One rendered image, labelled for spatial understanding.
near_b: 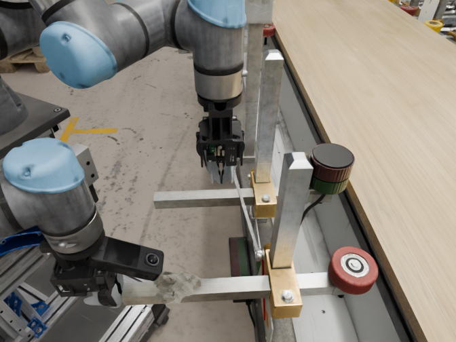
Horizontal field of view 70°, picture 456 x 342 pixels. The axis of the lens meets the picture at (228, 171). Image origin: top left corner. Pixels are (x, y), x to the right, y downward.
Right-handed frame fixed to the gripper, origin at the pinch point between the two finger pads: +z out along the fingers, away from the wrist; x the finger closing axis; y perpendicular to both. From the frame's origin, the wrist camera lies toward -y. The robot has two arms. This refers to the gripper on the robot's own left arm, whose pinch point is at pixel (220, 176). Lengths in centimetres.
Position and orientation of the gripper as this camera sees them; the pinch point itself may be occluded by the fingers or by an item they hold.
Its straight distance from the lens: 66.6
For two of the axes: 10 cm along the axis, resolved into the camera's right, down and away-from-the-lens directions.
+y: 0.5, 6.6, -7.5
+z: 0.0, 7.5, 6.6
